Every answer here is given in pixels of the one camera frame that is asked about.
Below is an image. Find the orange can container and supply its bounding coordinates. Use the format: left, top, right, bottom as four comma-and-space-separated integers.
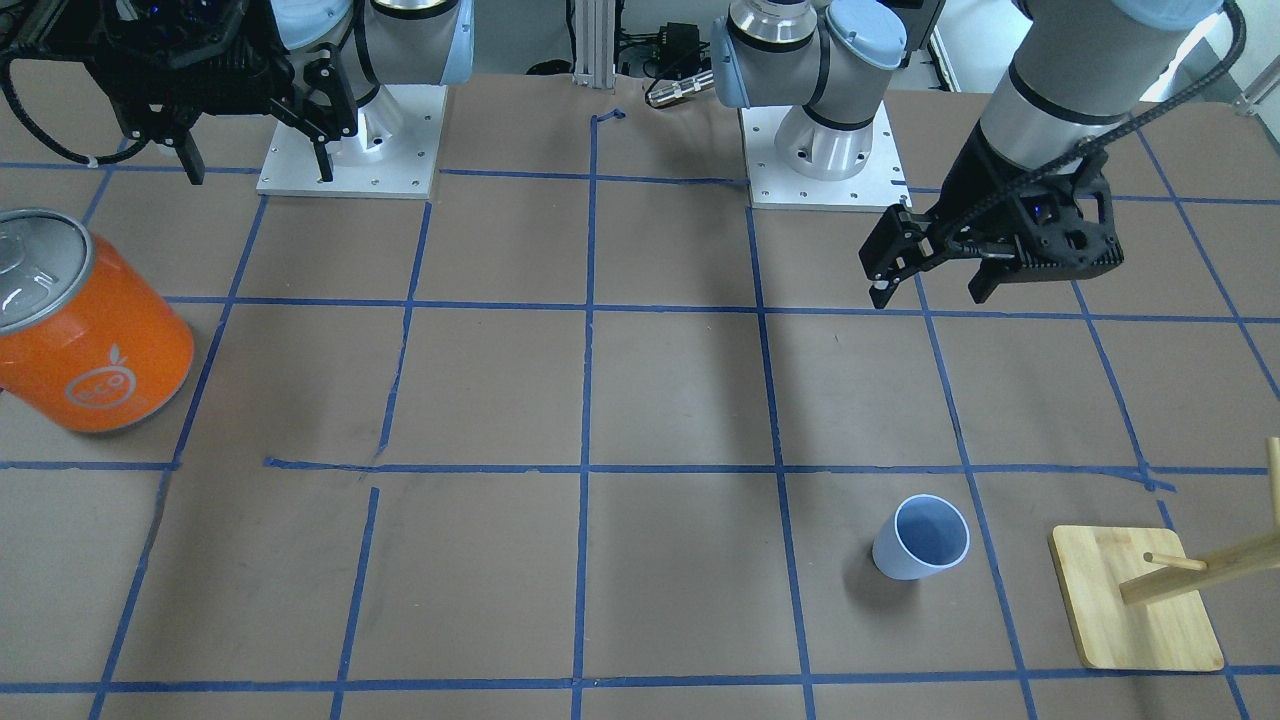
1, 208, 195, 433

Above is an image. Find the aluminium frame post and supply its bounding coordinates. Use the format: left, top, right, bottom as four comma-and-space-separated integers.
566, 0, 618, 92

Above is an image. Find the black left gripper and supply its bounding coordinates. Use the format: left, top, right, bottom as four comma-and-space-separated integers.
858, 127, 1124, 310

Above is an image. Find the wooden cup tree stand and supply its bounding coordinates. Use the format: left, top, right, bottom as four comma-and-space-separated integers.
1050, 436, 1280, 673

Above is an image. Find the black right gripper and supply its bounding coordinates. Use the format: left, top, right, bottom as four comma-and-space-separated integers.
5, 1, 358, 186

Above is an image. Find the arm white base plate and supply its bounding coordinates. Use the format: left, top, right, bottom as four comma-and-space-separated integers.
739, 104, 913, 213
256, 85, 448, 200

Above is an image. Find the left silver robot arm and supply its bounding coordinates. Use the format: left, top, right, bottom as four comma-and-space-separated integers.
709, 1, 1247, 309

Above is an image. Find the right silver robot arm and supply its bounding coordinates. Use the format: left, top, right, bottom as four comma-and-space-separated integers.
3, 1, 474, 184

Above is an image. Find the light blue plastic cup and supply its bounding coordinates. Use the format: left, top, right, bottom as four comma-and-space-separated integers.
872, 495, 972, 582

